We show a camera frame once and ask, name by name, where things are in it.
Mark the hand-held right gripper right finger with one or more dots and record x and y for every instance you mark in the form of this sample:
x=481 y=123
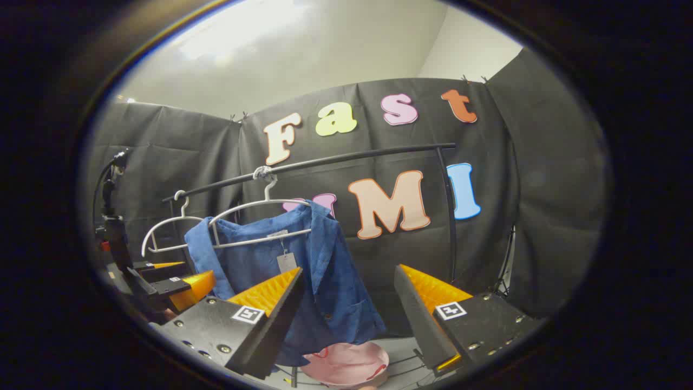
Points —
x=417 y=319

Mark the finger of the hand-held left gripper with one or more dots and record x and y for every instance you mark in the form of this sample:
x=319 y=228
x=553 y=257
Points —
x=162 y=272
x=170 y=287

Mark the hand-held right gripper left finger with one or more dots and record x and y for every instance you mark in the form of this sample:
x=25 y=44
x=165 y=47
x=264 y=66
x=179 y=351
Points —
x=276 y=330

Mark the pink laundry hamper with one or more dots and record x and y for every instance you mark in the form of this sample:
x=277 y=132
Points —
x=346 y=363

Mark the white clothes hanger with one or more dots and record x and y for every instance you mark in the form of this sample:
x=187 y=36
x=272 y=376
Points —
x=181 y=218
x=243 y=206

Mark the black backdrop stand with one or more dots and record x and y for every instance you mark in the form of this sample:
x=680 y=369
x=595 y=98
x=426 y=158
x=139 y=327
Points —
x=506 y=265

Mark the black backdrop cloth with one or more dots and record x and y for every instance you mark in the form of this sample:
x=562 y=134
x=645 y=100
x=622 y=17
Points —
x=541 y=189

